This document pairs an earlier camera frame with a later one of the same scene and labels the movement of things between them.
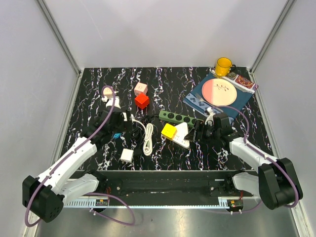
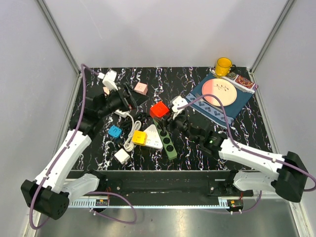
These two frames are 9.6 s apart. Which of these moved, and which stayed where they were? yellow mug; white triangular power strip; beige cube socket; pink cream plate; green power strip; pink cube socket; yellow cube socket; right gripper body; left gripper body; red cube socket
Moved: white triangular power strip; green power strip; red cube socket; right gripper body; left gripper body; yellow cube socket
Stayed: pink cream plate; pink cube socket; yellow mug; beige cube socket
